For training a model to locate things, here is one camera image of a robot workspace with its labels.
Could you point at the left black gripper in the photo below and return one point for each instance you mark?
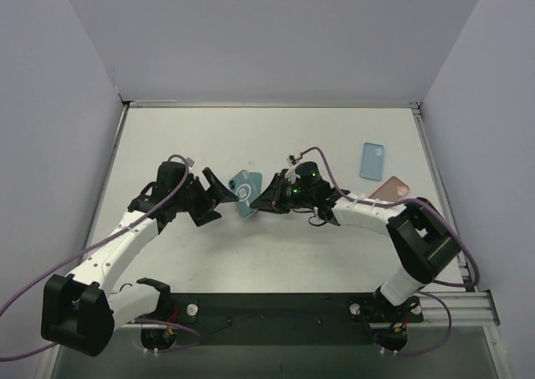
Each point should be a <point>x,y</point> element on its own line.
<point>201,197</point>

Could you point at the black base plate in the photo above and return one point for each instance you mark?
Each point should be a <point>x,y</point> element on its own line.
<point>277,319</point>

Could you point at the aluminium front rail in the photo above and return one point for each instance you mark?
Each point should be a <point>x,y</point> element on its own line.
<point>467,309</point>

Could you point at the light blue phone case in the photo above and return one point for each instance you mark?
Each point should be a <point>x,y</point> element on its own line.
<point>372,162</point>

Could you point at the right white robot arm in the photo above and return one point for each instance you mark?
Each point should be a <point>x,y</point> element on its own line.
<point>425,245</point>

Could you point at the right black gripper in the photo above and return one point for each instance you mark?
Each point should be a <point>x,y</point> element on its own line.
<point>278,192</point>

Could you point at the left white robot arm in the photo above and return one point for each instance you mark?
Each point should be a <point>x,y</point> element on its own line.
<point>81,310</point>

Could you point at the pink phone case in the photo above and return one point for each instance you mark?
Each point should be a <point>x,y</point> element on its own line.
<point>392,190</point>

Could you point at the dark teal phone case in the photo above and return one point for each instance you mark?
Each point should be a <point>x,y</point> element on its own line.
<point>247,186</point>

